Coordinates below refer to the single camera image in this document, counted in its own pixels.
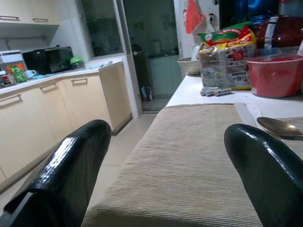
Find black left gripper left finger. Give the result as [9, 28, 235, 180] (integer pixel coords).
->
[3, 119, 112, 227]

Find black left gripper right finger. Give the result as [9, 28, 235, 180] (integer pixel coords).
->
[223, 123, 303, 227]

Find golden metal spoon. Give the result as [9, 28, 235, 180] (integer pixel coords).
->
[257, 116, 303, 141]

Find beige kitchen base cabinets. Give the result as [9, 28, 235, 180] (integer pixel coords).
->
[0, 60, 133, 187]

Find red plastic bucket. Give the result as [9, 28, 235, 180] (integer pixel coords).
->
[245, 55, 303, 98]

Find light blue cloth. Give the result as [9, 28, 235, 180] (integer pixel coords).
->
[32, 73, 53, 80]

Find green Milo packet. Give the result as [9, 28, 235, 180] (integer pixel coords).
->
[6, 64, 27, 83]

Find green round container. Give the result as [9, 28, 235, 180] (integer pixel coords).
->
[70, 56, 85, 70]

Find red label jar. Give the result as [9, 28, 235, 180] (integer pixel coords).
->
[0, 70, 12, 87]

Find black microwave oven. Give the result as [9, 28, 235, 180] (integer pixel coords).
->
[45, 46, 74, 73]

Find colourful bread bag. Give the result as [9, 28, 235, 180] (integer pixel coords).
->
[197, 21, 259, 91]

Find black coffee machine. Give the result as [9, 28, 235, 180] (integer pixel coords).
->
[22, 48, 52, 75]

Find white kitchen appliance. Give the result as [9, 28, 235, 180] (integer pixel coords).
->
[0, 50, 24, 71]

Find white ceramic bowl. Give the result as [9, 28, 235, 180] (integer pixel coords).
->
[176, 56, 202, 76]

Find dark red snack bag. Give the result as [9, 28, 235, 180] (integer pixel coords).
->
[257, 14, 303, 50]

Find glass window pane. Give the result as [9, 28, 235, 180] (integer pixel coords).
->
[80, 0, 126, 57]

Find glass sliding door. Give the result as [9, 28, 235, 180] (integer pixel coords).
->
[123, 0, 183, 112]

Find red orange hanging cloth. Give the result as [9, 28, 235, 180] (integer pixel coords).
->
[184, 0, 206, 34]

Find beige wall cabinet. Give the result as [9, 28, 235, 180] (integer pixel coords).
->
[0, 0, 60, 40]

